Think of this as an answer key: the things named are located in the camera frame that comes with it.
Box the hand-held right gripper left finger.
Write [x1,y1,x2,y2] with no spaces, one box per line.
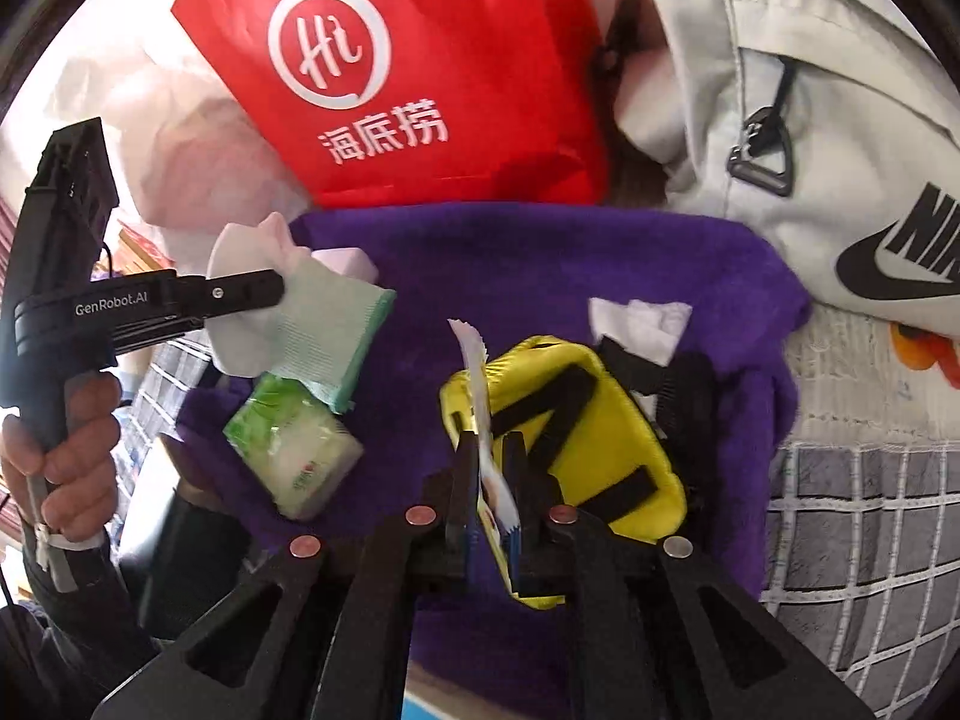
[90,431,481,720]

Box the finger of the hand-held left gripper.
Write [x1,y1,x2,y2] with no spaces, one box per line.
[172,268,286,320]

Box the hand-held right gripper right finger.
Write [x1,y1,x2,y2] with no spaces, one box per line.
[504,431,875,720]

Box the snack packet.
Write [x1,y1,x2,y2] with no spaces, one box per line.
[448,319,526,593]

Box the yellow pouch with black straps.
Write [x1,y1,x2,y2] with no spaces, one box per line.
[439,336,717,608]

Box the small green tissue pack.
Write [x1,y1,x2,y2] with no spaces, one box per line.
[223,373,365,522]

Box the person's left forearm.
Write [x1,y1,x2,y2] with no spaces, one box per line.
[0,532,177,720]

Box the person's left hand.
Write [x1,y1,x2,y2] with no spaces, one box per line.
[0,373,122,545]

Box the white block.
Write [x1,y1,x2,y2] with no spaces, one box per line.
[311,244,380,284]

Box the white plastic bag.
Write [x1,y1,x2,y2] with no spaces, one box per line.
[45,37,312,271]

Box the purple towel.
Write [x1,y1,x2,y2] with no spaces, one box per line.
[180,202,811,695]

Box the white crumpled tissue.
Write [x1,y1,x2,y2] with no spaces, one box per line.
[589,298,692,367]

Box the black and brown case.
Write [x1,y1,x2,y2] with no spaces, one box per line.
[118,435,252,642]

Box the red bag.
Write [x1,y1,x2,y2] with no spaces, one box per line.
[171,0,608,209]

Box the grey grid bedsheet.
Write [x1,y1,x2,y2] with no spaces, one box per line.
[112,300,960,683]

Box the grey waist bag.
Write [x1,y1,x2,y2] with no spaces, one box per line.
[611,0,960,331]

